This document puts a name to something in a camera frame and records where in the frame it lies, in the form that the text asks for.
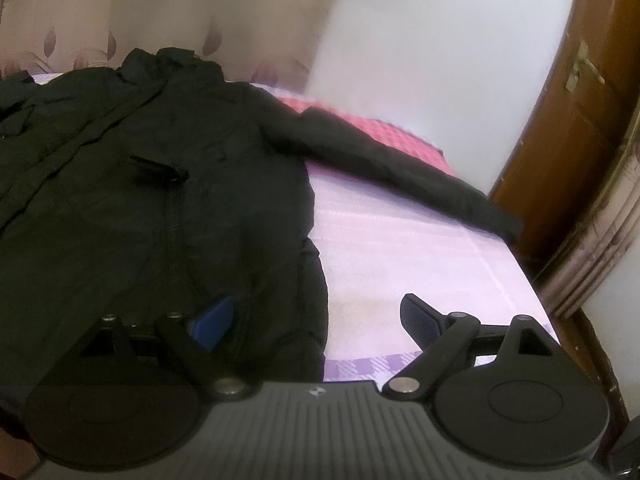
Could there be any black jacket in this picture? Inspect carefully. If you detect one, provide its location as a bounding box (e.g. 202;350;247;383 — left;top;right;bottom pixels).
0;47;524;403

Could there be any pink checked bed sheet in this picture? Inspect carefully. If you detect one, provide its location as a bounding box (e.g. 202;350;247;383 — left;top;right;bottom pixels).
30;72;563;388

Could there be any brown wooden door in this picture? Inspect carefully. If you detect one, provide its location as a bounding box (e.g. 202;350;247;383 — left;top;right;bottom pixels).
487;0;640;273

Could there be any patterned beige curtain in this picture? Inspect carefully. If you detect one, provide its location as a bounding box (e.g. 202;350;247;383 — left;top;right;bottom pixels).
0;0;346;96

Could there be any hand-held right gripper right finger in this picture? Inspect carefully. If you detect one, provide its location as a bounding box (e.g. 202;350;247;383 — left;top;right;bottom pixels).
381;293;551;403

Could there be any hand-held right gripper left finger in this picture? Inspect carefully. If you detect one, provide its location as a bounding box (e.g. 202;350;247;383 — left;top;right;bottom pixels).
80;295;251;402

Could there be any brass door handle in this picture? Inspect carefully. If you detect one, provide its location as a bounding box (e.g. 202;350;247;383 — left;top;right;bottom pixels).
565;40;606;93

